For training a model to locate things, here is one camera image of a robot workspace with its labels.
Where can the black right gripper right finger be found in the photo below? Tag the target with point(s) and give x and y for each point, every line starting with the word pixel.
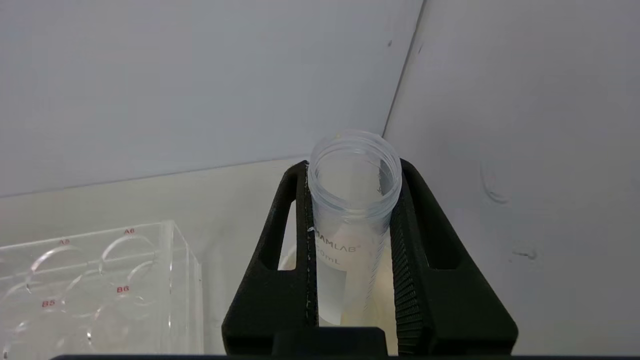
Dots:
pixel 440 310

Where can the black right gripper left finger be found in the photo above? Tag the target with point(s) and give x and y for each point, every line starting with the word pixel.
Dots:
pixel 280 300

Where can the yellow pigment test tube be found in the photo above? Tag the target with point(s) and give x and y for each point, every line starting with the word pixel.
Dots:
pixel 350 225

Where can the clear acrylic test tube rack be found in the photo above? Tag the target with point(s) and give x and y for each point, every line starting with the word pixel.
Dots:
pixel 100 300

